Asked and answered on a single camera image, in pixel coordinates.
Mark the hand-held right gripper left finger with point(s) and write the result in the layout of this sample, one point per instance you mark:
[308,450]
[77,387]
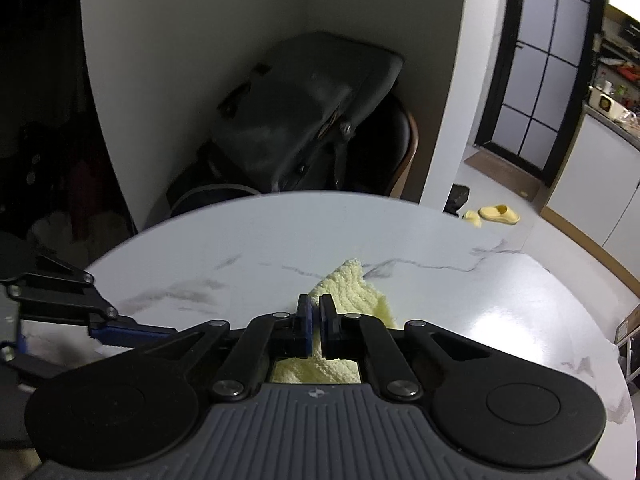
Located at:
[304,327]

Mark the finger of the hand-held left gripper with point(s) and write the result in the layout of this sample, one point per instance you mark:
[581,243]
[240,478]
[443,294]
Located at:
[35,367]
[75,302]

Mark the white kitchen cabinet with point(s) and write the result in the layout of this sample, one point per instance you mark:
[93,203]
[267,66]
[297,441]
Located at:
[590,175]

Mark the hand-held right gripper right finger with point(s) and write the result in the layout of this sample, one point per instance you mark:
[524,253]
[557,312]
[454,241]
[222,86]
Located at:
[327,327]

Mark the white pot with yellow label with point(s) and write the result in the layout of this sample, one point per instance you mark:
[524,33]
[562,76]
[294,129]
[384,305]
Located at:
[605,102]

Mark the dark chair with wooden edge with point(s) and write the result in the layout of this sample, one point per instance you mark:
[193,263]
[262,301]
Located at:
[395,145]

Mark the black-framed glass door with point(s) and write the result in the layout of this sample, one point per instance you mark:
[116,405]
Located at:
[532,25]

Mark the yellow slipper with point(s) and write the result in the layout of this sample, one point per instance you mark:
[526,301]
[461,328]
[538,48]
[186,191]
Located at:
[471,217]
[497,213]

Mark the pale yellow towel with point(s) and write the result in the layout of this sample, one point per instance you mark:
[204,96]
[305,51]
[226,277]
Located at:
[350,290]

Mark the black kitchen shelf rack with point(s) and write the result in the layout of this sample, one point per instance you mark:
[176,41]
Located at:
[620,45]

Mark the black bag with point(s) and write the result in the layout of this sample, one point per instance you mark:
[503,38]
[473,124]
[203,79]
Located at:
[300,110]

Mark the brown door mat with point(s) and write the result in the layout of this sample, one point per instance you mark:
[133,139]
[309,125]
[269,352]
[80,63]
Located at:
[500,172]

